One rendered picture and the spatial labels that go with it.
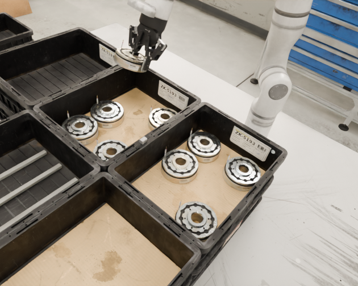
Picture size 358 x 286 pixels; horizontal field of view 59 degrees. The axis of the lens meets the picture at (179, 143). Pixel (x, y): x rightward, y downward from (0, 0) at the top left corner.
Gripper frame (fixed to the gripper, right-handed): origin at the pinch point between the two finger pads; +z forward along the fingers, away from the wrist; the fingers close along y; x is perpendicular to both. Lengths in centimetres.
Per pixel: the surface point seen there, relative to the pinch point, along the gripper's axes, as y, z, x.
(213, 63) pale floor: 79, 36, -195
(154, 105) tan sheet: -2.0, 14.9, -12.2
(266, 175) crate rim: -48.0, 7.2, -2.8
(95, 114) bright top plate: 3.5, 19.3, 7.6
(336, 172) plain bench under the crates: -61, 13, -52
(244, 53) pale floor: 71, 21, -235
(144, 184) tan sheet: -24.7, 23.5, 11.6
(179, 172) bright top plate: -29.6, 17.9, 5.2
